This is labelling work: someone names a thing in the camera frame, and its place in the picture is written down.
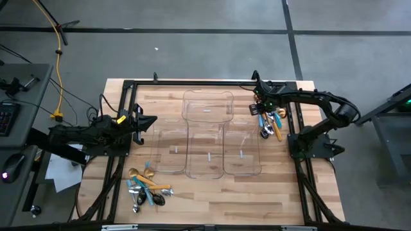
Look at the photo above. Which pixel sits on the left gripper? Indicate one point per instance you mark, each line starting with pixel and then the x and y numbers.
pixel 138 128

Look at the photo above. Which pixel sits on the yellow tag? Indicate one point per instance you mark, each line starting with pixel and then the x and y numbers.
pixel 121 119

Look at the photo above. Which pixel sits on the black tripod stand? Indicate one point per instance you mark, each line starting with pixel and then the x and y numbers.
pixel 63 35

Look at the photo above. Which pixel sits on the black caster wheel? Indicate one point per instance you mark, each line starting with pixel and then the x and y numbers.
pixel 35 210

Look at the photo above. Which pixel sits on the black frame clamp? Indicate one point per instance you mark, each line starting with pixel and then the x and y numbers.
pixel 256 75
pixel 155 77

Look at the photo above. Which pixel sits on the grey desk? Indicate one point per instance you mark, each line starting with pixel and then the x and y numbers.
pixel 32 96

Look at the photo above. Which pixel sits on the black keyboard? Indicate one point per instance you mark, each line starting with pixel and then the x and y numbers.
pixel 8 118

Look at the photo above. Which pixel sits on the white paper sheets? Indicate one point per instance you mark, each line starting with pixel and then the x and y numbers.
pixel 61 173

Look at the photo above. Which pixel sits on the black desk clamp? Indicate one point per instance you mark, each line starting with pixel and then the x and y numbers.
pixel 14 85

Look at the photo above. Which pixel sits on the black computer mouse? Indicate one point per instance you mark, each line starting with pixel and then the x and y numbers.
pixel 14 165

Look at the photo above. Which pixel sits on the narrow clear plastic bin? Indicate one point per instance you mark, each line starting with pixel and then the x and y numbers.
pixel 205 150
pixel 168 147
pixel 242 147

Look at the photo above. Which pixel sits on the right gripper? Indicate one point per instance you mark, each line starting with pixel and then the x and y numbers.
pixel 268 94

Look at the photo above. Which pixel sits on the silver bracket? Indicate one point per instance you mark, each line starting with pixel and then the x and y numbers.
pixel 298 228
pixel 118 227

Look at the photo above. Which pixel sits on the wide clear plastic bin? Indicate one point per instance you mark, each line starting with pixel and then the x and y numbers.
pixel 207 106

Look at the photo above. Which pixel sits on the black aluminium table frame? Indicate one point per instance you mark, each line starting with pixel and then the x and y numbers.
pixel 205 83

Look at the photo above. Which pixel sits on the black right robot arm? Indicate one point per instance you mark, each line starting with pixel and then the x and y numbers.
pixel 321 96

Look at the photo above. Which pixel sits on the black device green light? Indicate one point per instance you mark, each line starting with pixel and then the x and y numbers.
pixel 405 104

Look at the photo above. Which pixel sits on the dark metal side table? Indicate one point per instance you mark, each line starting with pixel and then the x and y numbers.
pixel 388 144

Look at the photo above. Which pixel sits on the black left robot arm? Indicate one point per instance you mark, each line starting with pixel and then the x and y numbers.
pixel 80 133

